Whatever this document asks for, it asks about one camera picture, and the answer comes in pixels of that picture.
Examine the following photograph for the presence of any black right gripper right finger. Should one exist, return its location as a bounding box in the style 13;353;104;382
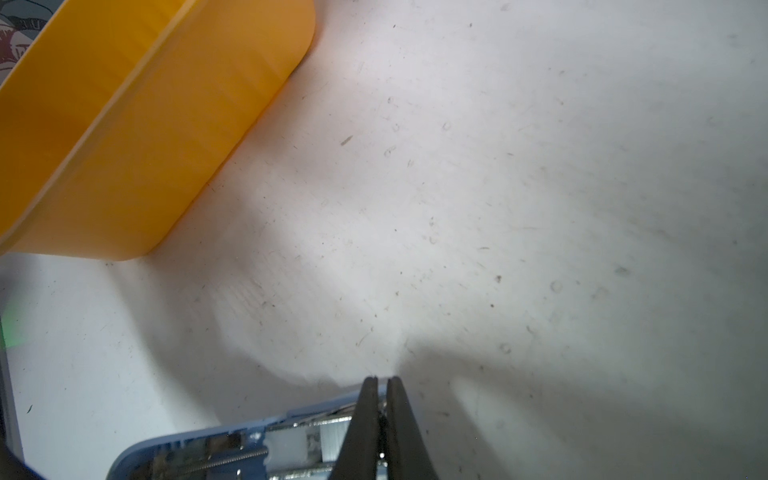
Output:
384;377;438;480

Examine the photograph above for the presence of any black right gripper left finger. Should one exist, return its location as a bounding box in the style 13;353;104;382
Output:
328;377;380;480

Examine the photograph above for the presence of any blue mini stapler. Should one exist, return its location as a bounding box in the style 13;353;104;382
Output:
107;379;388;479

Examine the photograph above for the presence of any yellow plastic tray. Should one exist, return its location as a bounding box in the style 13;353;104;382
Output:
1;1;316;260

